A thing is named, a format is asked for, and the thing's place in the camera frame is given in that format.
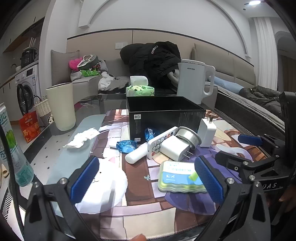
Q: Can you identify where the white plug charger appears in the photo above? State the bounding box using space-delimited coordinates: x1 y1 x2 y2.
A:
160 136 191 162

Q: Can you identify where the person's right hand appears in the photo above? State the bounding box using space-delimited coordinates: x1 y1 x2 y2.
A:
266 185 295 225

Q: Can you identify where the person's left hand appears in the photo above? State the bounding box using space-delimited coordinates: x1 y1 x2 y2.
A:
130 234 147 241

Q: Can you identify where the white remote control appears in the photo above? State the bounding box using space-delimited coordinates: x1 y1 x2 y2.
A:
147 126 179 159

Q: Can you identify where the light blue pillow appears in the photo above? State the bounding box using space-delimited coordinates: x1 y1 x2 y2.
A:
214 76 244 94

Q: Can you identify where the green tissue pack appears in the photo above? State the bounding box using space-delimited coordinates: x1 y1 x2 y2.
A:
126 85 154 97

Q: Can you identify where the silver metal tin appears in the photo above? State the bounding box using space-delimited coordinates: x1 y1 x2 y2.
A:
176 126 202 149

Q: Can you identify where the white wall socket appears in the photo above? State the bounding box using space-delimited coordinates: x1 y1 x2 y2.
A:
115 42 128 49

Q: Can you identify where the grey sofa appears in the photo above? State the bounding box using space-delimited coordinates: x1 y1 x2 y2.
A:
51 44 285 130

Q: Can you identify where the white woven basket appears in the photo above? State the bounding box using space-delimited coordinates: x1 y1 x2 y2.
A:
34 95 54 127

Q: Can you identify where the white electric kettle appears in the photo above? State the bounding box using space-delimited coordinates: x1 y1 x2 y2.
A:
177 59 216 104

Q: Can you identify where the white glue bottle orange cap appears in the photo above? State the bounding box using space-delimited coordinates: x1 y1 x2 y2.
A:
125 142 148 164

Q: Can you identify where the black puffer jacket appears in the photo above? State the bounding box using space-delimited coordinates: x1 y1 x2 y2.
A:
120 41 181 77

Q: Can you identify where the grey cushion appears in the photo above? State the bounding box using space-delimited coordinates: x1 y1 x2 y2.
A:
51 50 80 85

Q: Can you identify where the crumpled white tissue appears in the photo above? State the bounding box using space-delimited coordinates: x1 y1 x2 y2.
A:
63 128 99 149

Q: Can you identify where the red gift bag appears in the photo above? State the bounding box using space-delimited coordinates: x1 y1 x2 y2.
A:
19 111 41 143

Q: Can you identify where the beige slipper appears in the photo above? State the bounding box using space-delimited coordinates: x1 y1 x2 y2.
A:
0 164 10 187

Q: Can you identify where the tall white power adapter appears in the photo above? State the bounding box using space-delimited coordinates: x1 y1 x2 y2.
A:
197 117 217 148

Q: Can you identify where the dark green jacket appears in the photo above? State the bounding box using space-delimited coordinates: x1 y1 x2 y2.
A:
239 85 283 121

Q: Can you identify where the white washing machine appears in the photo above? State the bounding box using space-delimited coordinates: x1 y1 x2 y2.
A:
16 64 41 115

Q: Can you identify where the black cardboard box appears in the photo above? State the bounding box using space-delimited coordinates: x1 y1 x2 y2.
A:
126 96 206 144

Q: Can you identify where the pile of clothes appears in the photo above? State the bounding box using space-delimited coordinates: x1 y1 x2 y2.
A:
68 55 130 92

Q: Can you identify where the cream tumbler cup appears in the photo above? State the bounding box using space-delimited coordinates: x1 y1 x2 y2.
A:
46 82 76 131

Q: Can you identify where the green drink bottle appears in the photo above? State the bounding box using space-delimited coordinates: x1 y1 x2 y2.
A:
1 103 34 187

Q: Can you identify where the green floss pick box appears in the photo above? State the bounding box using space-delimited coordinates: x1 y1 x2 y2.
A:
158 161 207 193

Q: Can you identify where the blue eye drop bottle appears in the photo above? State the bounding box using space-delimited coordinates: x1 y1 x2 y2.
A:
144 128 160 142
116 140 137 154

